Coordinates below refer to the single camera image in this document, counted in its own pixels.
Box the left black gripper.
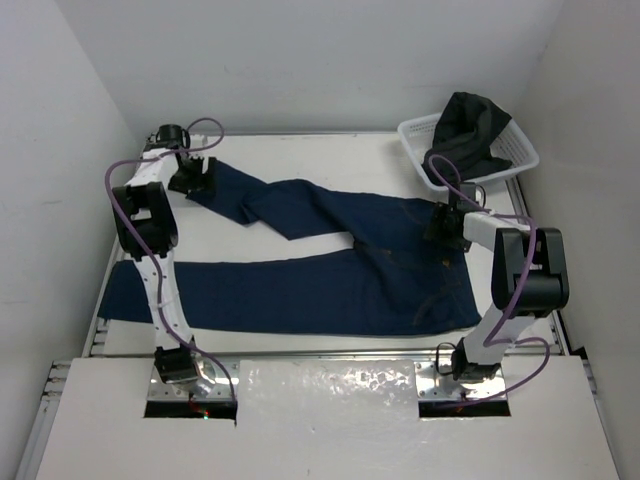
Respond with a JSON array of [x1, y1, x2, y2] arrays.
[[169, 154, 214, 197]]

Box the dark blue denim trousers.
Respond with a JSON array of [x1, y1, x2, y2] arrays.
[[97, 159, 482, 337]]

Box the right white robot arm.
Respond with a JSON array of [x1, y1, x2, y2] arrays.
[[425, 202, 570, 382]]

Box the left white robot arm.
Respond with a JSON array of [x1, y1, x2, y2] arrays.
[[104, 142, 208, 392]]

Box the black trousers in basket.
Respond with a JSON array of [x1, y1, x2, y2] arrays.
[[423, 92, 513, 186]]

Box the white plastic basket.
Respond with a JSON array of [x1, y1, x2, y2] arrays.
[[397, 112, 540, 193]]

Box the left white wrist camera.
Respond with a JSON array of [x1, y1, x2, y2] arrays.
[[188, 133, 210, 151]]

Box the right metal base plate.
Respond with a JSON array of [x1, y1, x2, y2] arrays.
[[414, 359, 506, 403]]

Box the metal base plate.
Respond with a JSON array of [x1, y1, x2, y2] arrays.
[[414, 359, 506, 403], [146, 367, 239, 402]]

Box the aluminium table frame rail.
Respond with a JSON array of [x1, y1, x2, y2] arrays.
[[507, 177, 571, 356]]

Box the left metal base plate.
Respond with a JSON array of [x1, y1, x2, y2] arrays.
[[146, 367, 239, 402]]

